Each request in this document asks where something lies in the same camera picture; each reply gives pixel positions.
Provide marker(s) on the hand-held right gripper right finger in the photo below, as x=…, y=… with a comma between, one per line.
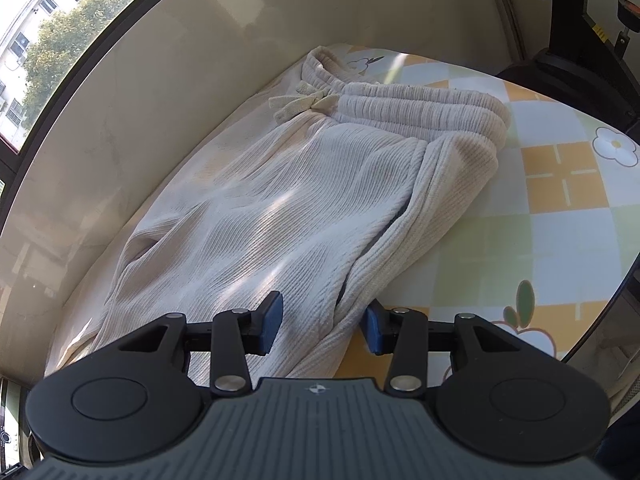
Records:
x=375, y=327

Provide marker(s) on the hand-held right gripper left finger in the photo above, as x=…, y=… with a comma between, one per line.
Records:
x=270, y=325

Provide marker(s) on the cream ribbed pants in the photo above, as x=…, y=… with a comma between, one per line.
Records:
x=280, y=200

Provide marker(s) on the floral checkered tablecloth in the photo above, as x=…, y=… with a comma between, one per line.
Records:
x=550, y=220

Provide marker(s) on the black exercise bike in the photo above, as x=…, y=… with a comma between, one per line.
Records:
x=575, y=60

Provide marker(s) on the dark framed window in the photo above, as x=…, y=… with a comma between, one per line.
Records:
x=50, y=45

